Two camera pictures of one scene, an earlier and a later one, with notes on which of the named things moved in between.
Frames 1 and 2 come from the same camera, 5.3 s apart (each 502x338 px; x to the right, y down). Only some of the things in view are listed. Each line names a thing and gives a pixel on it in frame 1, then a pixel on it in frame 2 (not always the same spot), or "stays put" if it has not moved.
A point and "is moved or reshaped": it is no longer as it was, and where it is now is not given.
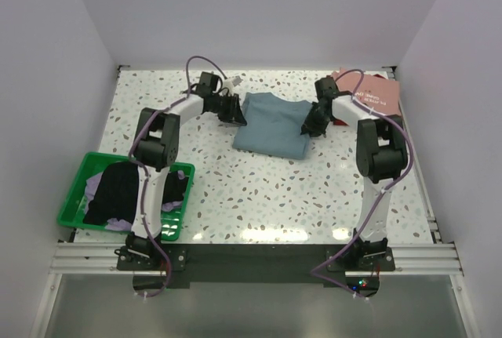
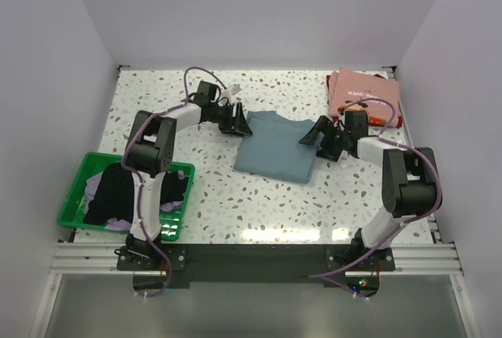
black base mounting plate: x=342 y=265 stays put
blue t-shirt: x=274 y=125 is moved or reshaped
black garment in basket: x=115 y=195 stays put
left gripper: x=234 y=114 to x=241 y=124
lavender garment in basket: x=118 y=224 stays put
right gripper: x=308 y=125 to x=327 y=127
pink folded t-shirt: x=379 y=94 stays put
